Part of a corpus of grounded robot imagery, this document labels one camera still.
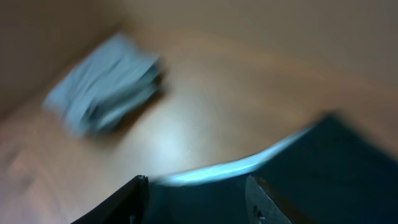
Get black shorts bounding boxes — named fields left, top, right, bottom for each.
left=144, top=114, right=397, bottom=223

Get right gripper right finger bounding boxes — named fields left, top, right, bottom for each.
left=245, top=176, right=291, bottom=224

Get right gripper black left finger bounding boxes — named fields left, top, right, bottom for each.
left=72, top=175, right=150, bottom=224

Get folded grey shorts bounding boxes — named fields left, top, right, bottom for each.
left=43, top=33, right=162, bottom=136

